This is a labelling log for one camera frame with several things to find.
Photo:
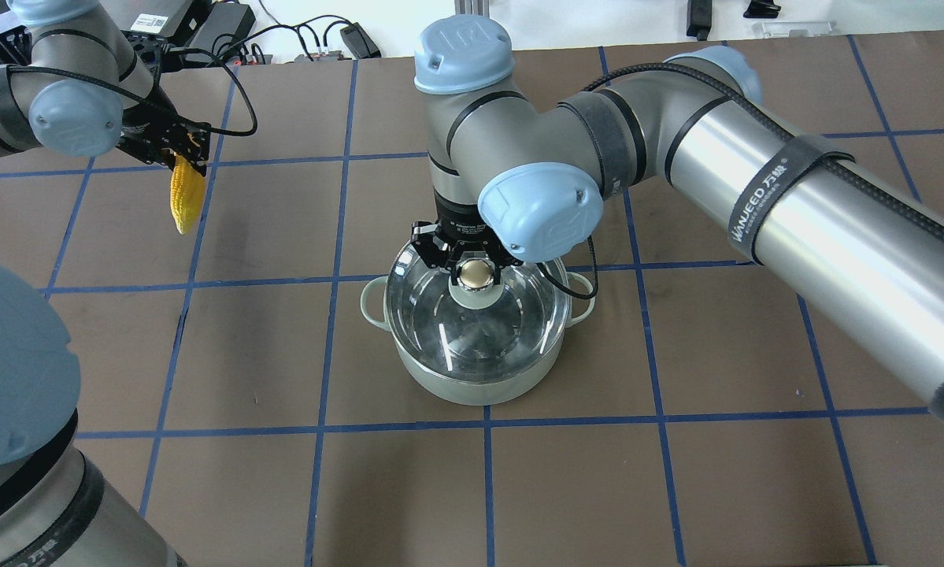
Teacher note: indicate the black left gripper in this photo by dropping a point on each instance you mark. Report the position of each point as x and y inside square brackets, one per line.
[162, 144]

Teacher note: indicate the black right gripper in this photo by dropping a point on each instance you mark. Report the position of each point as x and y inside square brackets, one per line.
[457, 226]

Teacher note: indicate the yellow corn cob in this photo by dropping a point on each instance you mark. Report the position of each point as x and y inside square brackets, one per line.
[186, 195]

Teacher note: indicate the glass pot lid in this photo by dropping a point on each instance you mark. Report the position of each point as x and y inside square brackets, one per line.
[458, 336]

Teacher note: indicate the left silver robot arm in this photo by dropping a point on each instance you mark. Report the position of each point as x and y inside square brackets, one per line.
[84, 92]

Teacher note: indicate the pale green cooking pot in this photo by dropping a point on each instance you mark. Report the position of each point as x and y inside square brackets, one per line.
[476, 271]

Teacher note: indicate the black power brick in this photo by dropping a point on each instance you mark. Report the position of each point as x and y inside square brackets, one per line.
[226, 23]

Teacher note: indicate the black power adapter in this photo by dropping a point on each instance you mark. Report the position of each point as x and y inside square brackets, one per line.
[359, 43]

